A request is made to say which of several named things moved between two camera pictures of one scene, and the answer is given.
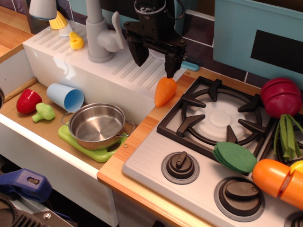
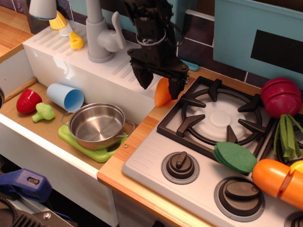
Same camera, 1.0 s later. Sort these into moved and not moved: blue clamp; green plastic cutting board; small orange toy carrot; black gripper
Moved: black gripper
Not moved: small orange toy carrot; blue clamp; green plastic cutting board
